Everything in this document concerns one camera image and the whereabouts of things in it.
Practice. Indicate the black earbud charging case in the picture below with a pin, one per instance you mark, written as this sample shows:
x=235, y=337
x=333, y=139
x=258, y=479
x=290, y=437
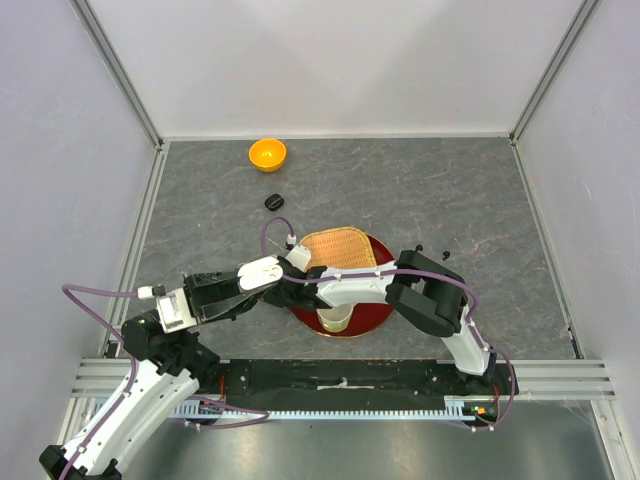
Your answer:
x=274, y=202

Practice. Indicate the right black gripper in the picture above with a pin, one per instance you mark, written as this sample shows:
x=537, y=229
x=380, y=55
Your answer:
x=271, y=297

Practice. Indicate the white earbud charging case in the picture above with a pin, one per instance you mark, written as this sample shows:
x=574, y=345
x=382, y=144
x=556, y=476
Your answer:
x=259, y=273

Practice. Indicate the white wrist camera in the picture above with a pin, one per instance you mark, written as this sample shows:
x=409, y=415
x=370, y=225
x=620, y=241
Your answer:
x=299, y=256
x=173, y=308

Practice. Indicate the orange bowl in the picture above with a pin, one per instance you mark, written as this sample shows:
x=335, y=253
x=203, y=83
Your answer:
x=268, y=154

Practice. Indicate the cream mug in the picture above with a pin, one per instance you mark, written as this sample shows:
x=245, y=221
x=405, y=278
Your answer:
x=335, y=319

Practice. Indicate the woven bamboo tray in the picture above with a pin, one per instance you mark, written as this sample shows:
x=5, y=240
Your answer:
x=342, y=247

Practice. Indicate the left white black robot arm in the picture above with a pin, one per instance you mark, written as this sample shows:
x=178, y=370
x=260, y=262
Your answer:
x=168, y=365

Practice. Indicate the white slotted cable duct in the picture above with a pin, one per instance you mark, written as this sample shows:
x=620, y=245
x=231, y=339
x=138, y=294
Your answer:
x=453, y=410

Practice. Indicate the red round plate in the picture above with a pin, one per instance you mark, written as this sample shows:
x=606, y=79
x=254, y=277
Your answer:
x=364, y=319

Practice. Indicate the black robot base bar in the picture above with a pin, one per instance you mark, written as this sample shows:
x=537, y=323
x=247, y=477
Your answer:
x=435, y=378

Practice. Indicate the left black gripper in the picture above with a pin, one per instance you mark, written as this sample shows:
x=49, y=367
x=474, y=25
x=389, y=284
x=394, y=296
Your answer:
x=200, y=284

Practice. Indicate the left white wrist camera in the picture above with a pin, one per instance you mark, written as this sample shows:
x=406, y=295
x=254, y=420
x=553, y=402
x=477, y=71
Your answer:
x=173, y=308

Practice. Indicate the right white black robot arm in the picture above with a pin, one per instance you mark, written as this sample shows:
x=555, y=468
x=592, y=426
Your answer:
x=435, y=300

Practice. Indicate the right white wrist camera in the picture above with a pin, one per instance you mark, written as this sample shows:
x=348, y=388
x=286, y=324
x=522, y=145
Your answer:
x=299, y=256

